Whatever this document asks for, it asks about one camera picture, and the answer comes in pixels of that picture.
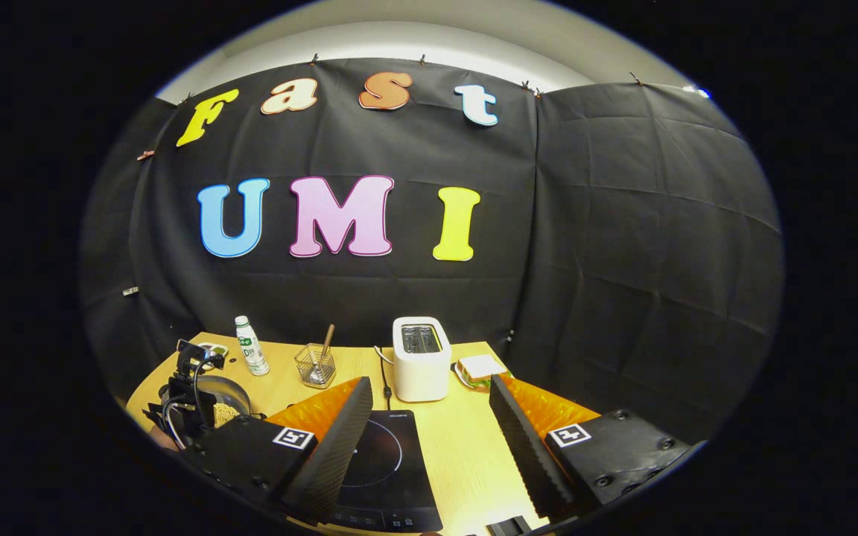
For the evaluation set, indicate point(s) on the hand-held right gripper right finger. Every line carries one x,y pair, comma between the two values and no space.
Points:
526,454

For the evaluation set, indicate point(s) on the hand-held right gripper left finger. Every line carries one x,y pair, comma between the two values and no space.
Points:
336,447

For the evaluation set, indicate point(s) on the black induction cooktop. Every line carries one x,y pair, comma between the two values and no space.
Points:
392,465

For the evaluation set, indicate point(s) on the pile of yellow soybeans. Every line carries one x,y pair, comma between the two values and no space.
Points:
225,414

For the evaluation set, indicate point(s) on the white divided plate with beans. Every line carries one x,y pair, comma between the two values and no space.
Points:
218,351

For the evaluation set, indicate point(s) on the white drink bottle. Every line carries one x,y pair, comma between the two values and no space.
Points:
252,350

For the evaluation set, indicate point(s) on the sandwich on plate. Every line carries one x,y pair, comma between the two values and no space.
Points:
481,368

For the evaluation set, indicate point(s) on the white toaster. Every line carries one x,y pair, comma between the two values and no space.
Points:
420,372

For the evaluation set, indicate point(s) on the black backdrop cloth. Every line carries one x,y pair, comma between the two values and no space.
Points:
623,260

